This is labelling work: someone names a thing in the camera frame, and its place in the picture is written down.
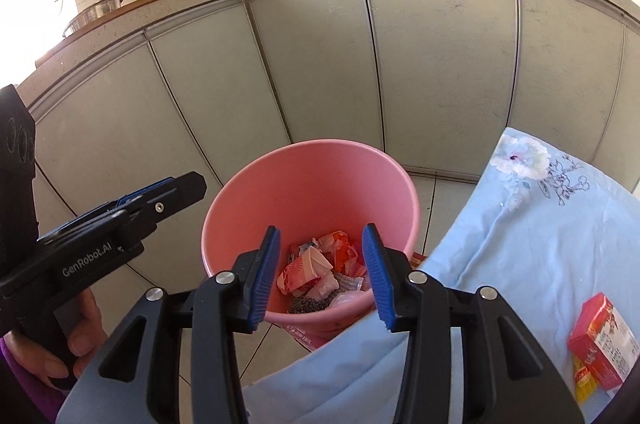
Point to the pink plastic bucket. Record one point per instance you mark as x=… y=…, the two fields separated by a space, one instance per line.
x=310 y=184

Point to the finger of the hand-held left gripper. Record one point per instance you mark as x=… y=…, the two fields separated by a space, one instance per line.
x=85 y=226
x=170 y=199

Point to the orange white wrapper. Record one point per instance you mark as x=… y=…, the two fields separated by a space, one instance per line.
x=302 y=271

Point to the silver scouring cloth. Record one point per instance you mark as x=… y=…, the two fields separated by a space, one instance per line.
x=350 y=282

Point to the grey kitchen cabinet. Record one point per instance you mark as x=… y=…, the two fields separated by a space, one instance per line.
x=310 y=54

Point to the white foam piece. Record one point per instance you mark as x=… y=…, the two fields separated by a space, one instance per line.
x=322 y=289

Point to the steel pot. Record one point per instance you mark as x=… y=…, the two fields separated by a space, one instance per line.
x=95 y=16

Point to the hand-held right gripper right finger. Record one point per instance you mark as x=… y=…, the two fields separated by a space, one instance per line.
x=377 y=274

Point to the red white medicine box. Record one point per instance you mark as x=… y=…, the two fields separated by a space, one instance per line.
x=600 y=344

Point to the steel wool scrubber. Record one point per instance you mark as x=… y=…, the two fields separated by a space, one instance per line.
x=310 y=305

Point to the person's left hand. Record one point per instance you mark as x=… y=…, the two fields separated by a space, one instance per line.
x=90 y=334

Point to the red printed paper sheet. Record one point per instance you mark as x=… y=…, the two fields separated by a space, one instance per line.
x=305 y=336

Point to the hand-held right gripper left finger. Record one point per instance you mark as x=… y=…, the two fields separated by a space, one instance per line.
x=262 y=274

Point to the light blue floral cloth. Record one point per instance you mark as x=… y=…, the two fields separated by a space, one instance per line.
x=500 y=254

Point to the yellow flat packet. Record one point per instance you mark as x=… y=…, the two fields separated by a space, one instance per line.
x=584 y=379

